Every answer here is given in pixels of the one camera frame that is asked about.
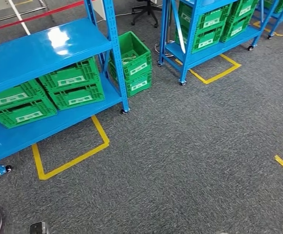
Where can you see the red barrier belt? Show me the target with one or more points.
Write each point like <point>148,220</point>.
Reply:
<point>34,16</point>

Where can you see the white desk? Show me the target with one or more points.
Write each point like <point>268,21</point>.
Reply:
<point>100,6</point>

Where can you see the black office chair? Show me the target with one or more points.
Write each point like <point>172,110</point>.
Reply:
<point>146,8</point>

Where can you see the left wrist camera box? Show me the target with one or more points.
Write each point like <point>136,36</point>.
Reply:
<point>39,228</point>

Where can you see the green open plastic crate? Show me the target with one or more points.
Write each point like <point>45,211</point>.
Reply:
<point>138,69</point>

